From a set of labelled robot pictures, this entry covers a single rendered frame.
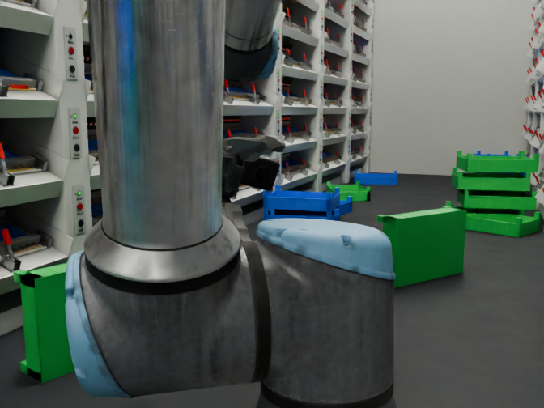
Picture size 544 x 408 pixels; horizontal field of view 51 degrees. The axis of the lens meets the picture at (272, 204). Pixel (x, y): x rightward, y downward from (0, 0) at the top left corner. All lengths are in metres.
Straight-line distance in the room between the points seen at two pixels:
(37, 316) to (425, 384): 0.72
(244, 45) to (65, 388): 0.69
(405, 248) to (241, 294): 1.15
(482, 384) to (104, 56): 0.91
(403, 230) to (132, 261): 1.22
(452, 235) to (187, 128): 1.41
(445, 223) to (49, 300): 1.15
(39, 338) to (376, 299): 0.72
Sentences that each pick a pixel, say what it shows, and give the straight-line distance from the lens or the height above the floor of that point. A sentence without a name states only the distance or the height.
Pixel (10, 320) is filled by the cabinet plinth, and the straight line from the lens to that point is 1.45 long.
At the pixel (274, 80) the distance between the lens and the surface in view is 2.67.
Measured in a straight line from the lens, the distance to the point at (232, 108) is 2.27.
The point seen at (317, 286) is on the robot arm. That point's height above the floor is 0.33.
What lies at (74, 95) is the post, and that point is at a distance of 1.49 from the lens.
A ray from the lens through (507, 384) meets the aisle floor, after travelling 1.18.
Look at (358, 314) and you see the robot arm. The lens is 0.58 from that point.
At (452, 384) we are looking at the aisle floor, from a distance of 1.14.
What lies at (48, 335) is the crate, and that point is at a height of 0.09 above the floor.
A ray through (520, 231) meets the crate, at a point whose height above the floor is 0.03.
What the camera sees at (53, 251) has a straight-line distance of 1.50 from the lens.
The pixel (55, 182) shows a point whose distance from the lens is 1.44.
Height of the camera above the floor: 0.50
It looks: 9 degrees down
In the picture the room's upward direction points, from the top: straight up
